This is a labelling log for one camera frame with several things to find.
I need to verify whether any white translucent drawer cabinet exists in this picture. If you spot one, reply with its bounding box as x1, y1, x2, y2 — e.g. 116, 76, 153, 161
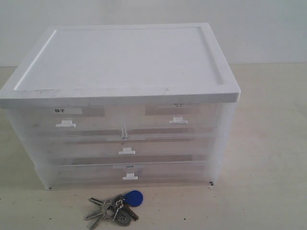
0, 23, 241, 192

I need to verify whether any wide translucent drawer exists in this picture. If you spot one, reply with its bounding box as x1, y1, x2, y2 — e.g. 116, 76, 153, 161
36, 161, 219, 190
41, 136, 216, 166

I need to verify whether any small drawer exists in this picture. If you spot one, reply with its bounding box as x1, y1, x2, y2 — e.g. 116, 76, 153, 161
24, 105, 125, 139
124, 103, 221, 138

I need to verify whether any top left small drawer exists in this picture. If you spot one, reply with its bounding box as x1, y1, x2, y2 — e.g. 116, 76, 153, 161
24, 105, 125, 139

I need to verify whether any top right small drawer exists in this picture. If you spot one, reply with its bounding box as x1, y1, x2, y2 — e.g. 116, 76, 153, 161
124, 103, 221, 138

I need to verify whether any key bunch with blue fob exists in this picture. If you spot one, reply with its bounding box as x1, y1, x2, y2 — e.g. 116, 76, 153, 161
85, 190, 143, 230

